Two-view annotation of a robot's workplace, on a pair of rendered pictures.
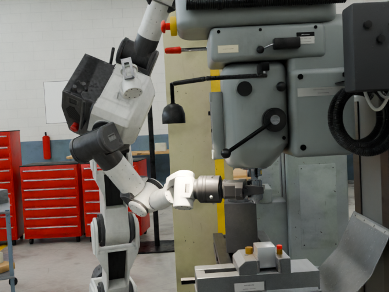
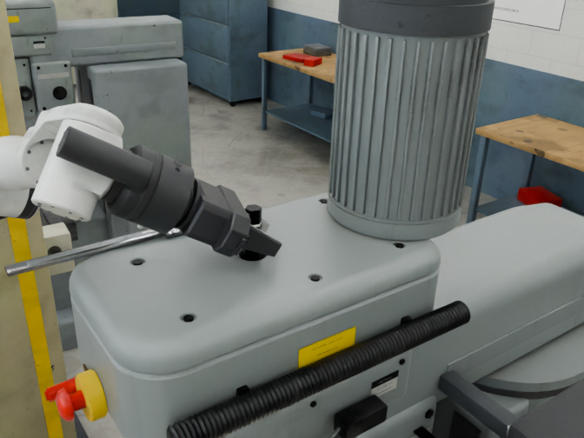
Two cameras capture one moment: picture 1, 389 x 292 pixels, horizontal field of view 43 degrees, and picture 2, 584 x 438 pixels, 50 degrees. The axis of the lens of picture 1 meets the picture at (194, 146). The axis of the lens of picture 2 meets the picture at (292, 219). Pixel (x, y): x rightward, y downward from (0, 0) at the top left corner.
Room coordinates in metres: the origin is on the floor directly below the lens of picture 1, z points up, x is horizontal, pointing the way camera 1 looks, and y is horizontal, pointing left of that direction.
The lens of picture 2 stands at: (0.92, 0.18, 2.30)
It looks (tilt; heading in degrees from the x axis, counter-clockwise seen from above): 26 degrees down; 325
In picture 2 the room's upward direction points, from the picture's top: 2 degrees clockwise
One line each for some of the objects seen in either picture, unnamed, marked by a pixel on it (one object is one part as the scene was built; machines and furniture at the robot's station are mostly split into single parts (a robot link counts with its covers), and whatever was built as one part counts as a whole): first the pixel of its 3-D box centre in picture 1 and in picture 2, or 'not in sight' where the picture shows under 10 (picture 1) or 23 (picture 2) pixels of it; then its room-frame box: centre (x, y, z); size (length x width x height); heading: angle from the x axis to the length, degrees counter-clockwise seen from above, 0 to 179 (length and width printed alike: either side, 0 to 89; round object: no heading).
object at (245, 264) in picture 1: (245, 261); not in sight; (1.40, -0.13, 1.05); 0.12 x 0.06 x 0.04; 3
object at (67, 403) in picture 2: (165, 26); (71, 402); (1.54, 0.07, 1.76); 0.04 x 0.03 x 0.04; 1
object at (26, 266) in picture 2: not in sight; (103, 246); (1.66, -0.02, 1.89); 0.24 x 0.04 x 0.01; 91
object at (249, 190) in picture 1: (253, 190); not in sight; (1.51, -0.18, 1.24); 0.06 x 0.02 x 0.03; 78
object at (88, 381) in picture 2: (173, 26); (90, 394); (1.54, 0.05, 1.76); 0.06 x 0.02 x 0.06; 1
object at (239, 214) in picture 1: (240, 220); not in sight; (1.93, -0.17, 1.06); 0.22 x 0.12 x 0.20; 176
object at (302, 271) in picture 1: (254, 272); not in sight; (1.40, -0.16, 1.02); 0.35 x 0.15 x 0.11; 93
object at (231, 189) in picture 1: (226, 189); not in sight; (1.56, -0.10, 1.24); 0.13 x 0.12 x 0.10; 168
